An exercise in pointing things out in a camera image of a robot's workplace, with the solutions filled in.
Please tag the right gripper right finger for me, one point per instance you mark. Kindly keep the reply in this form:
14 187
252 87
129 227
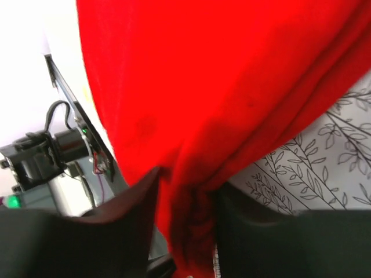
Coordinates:
256 241

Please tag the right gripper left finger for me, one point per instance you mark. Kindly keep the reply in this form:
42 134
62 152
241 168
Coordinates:
113 240

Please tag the red t shirt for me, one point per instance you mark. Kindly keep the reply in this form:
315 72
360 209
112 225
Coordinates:
205 88

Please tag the floral patterned table mat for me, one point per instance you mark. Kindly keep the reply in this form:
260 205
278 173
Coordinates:
325 167

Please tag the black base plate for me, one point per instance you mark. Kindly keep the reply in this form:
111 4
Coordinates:
100 167

